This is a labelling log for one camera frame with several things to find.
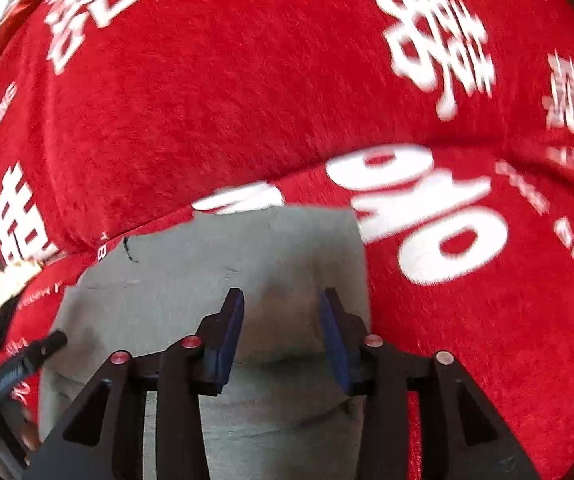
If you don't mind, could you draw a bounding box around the cream cloth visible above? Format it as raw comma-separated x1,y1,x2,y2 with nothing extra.
0,260,43,307

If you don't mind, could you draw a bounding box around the red printed bed blanket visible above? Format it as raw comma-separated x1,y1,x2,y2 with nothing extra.
0,0,574,479

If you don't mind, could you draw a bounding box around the grey small garment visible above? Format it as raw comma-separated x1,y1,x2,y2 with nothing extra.
37,207,368,479

